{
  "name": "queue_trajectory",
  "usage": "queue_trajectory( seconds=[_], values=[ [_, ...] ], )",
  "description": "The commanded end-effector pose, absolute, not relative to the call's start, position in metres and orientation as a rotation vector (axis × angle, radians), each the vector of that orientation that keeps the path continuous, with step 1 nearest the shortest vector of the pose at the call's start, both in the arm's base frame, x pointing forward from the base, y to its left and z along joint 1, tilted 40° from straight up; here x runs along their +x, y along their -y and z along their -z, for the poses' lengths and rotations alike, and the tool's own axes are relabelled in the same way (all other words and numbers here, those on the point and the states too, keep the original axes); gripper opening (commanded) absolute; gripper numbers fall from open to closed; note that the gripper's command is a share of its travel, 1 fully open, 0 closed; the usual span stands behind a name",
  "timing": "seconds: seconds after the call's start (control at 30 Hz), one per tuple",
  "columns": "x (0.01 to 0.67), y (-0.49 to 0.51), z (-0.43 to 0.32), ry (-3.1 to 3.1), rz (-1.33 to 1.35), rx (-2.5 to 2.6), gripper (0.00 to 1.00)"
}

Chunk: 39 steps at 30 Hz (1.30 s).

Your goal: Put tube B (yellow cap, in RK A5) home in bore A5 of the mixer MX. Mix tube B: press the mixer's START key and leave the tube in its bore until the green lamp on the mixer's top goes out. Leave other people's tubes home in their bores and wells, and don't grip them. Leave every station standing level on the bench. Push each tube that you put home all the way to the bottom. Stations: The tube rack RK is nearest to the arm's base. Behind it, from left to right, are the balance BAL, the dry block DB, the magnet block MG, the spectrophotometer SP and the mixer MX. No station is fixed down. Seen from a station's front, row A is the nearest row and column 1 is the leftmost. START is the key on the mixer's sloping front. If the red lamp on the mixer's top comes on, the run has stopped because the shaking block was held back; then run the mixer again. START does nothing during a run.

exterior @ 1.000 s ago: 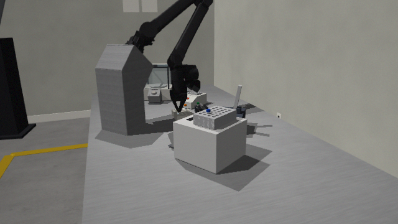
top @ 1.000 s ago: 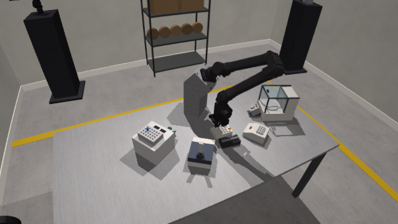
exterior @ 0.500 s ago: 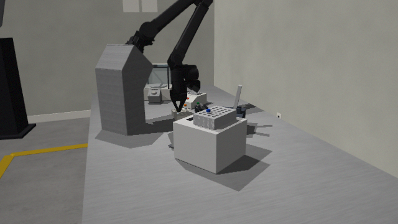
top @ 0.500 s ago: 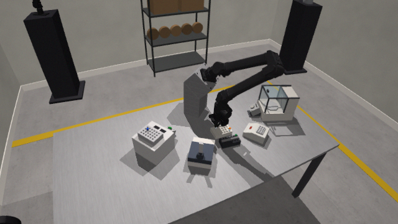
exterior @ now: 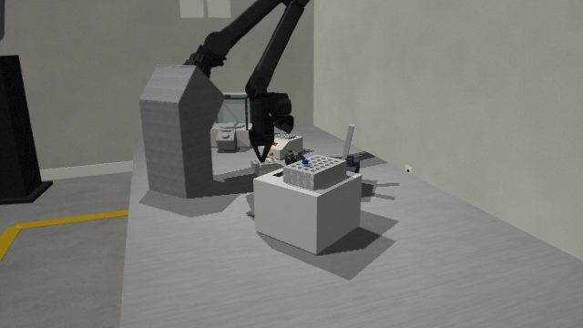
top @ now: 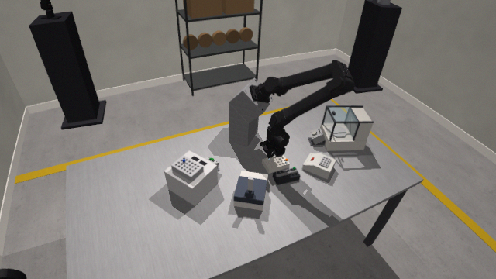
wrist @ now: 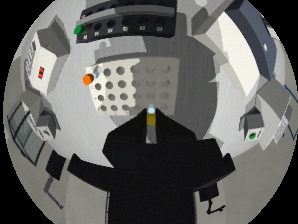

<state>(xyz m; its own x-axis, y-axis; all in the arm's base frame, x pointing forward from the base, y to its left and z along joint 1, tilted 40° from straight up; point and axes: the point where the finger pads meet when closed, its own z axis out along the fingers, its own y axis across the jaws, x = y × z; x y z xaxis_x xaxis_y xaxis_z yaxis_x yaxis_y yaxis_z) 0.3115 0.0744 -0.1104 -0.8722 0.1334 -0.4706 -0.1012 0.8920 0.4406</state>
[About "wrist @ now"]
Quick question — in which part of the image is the white tube rack with round holes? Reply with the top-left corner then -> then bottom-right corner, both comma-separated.
86,57 -> 179,115

